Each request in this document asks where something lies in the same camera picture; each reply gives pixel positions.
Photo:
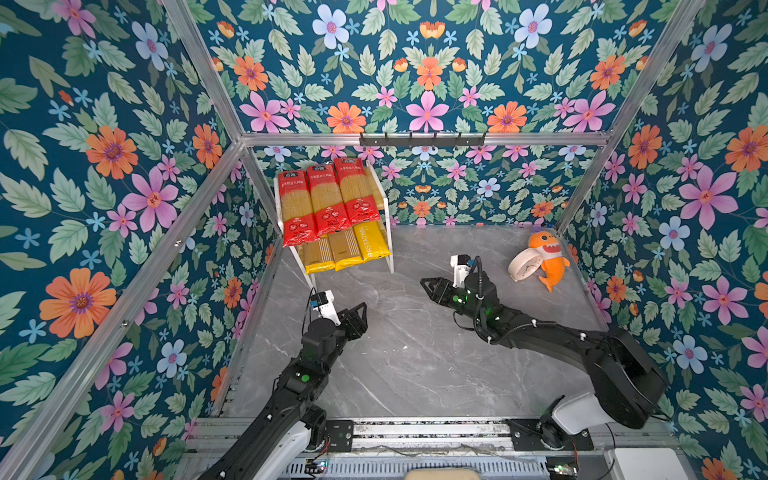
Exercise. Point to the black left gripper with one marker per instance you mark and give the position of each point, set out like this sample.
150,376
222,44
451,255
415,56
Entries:
360,325

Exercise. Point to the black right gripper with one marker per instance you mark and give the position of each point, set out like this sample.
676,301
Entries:
443,284

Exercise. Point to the yellow pasta bag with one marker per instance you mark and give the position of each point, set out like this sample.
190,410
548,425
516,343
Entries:
317,256
371,241
344,249

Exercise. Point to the red spaghetti bag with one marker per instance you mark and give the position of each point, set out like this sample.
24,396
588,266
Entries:
296,208
329,211
357,196

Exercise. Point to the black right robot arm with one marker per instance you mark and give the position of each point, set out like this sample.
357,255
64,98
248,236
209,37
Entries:
627,385

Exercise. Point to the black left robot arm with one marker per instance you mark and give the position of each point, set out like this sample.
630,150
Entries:
291,422

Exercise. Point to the white metal wooden shelf rack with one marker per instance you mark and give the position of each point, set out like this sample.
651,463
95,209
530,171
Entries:
385,216

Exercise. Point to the white tape roll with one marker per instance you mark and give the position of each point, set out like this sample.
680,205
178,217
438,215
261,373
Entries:
525,264

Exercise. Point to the orange shark plush toy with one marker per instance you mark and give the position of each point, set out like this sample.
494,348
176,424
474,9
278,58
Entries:
554,264

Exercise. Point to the white box bottom right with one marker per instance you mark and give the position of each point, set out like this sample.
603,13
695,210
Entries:
646,464

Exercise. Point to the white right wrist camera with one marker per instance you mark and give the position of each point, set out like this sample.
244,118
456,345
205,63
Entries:
461,265

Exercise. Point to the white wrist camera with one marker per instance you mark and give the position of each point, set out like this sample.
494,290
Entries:
322,306
461,265

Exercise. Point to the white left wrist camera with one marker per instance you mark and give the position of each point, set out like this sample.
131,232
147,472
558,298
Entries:
322,306

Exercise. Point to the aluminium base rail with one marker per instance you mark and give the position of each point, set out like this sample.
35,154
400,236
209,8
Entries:
489,447

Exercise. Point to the black hook rail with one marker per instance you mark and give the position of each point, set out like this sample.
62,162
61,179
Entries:
409,140

